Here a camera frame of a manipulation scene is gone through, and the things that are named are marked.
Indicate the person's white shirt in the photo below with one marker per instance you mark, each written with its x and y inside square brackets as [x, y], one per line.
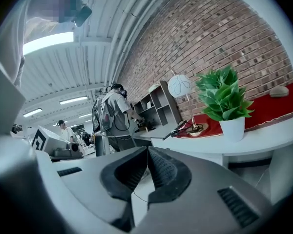
[7, 45]

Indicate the black head-worn camera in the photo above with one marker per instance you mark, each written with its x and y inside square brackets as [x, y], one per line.
[83, 14]

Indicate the person's head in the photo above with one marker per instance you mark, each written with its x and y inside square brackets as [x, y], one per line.
[51, 1]

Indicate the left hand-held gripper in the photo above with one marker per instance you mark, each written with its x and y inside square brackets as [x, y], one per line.
[46, 140]

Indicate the red table cloth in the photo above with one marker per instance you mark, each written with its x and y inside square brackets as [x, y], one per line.
[271, 111]

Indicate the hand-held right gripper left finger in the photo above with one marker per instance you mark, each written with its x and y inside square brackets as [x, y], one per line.
[88, 179]

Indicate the ceiling light panel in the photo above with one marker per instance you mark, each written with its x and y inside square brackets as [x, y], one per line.
[85, 115]
[32, 112]
[48, 43]
[73, 100]

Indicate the globe table lamp gold stand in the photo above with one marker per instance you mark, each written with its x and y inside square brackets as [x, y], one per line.
[179, 85]

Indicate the beige oval stone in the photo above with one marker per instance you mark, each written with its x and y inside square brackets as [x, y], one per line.
[279, 91]

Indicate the grey shelf unit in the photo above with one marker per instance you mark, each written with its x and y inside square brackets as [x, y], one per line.
[171, 106]

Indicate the grey side cabinet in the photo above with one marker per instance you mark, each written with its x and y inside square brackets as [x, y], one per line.
[156, 131]

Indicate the white card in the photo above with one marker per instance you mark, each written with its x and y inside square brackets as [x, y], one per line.
[149, 104]

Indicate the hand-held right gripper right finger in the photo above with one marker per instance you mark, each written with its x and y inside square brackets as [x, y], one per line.
[205, 179]

